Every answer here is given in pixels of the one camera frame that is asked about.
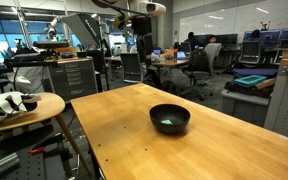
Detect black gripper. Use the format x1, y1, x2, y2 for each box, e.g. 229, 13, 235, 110
131, 15, 154, 56

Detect green block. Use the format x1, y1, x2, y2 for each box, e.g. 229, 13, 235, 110
160, 118, 174, 126

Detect black bowl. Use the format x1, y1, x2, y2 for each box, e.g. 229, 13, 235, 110
149, 103, 192, 135

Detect orange container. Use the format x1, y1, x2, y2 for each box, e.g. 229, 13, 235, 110
163, 48, 179, 63

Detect round wooden meeting table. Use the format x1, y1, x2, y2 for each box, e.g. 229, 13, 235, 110
147, 57, 190, 83

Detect open laptop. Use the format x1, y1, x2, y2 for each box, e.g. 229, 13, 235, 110
176, 50, 188, 61

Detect seated person dark clothes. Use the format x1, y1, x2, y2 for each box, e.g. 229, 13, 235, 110
183, 31, 202, 52

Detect grey mesh office chair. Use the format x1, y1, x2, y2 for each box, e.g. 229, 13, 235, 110
180, 42, 224, 102

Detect black softbox light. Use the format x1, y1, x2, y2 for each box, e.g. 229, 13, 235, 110
61, 13, 102, 48

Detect seated person orange face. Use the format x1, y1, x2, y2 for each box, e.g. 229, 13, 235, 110
207, 34, 218, 45

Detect grey drawer cabinet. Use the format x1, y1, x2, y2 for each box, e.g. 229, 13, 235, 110
48, 58, 99, 102

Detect grey monitor back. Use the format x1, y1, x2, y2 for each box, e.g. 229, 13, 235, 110
239, 40, 262, 65

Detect teal tray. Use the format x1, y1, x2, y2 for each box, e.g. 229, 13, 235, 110
234, 74, 268, 88

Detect blue cushion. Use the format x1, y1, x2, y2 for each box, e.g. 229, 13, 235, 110
232, 68, 279, 80

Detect round wooden side table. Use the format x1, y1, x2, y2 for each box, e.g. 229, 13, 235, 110
0, 92, 93, 176

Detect grey storage bin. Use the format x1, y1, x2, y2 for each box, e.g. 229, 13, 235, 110
220, 88, 272, 128

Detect blue screen monitor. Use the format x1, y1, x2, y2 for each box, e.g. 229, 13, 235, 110
259, 28, 282, 48

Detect wooden plank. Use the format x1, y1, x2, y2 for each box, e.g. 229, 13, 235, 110
254, 77, 277, 91

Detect small black cup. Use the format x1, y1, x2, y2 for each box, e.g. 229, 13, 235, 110
20, 94, 39, 112

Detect white crumpled cloth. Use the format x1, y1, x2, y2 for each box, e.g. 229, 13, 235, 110
0, 91, 42, 123

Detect black perforated board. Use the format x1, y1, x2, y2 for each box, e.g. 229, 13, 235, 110
0, 146, 68, 180

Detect black camera on stand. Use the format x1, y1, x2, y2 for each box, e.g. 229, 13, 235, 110
33, 39, 70, 61

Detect red handled tool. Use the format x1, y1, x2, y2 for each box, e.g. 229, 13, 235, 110
28, 146, 47, 156

